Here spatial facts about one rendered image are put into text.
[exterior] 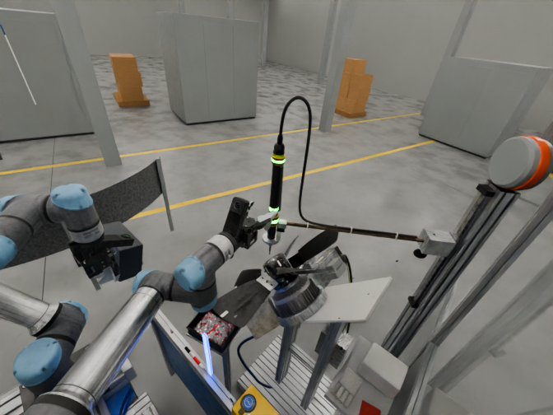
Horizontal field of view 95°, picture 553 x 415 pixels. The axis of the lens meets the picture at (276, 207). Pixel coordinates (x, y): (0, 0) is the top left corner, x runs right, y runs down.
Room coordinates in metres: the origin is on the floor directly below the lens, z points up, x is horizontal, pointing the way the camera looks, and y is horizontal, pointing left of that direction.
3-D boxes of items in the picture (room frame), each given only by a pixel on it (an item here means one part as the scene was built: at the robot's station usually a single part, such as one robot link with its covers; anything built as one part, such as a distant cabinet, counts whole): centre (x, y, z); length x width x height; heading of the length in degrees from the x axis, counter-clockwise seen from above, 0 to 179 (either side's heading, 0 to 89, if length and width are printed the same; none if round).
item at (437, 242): (0.74, -0.62, 1.54); 0.10 x 0.07 x 0.08; 88
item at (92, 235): (0.51, 0.52, 1.65); 0.08 x 0.08 x 0.05
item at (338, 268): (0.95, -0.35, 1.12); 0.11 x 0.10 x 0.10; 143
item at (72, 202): (0.51, 0.52, 1.73); 0.09 x 0.08 x 0.11; 104
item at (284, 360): (0.81, -0.16, 0.46); 0.09 x 0.04 x 0.91; 143
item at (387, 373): (0.57, -0.57, 0.92); 0.17 x 0.16 x 0.11; 53
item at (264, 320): (0.71, 0.02, 0.98); 0.20 x 0.16 x 0.20; 53
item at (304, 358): (0.74, -0.25, 0.56); 0.19 x 0.04 x 0.04; 53
